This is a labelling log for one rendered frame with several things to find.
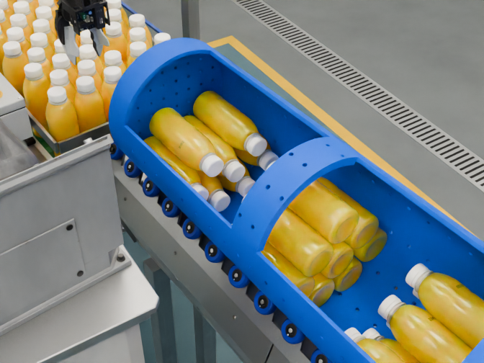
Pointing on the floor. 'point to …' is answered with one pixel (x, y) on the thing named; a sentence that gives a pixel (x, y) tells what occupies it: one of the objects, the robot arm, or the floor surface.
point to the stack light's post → (190, 19)
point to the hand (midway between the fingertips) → (84, 53)
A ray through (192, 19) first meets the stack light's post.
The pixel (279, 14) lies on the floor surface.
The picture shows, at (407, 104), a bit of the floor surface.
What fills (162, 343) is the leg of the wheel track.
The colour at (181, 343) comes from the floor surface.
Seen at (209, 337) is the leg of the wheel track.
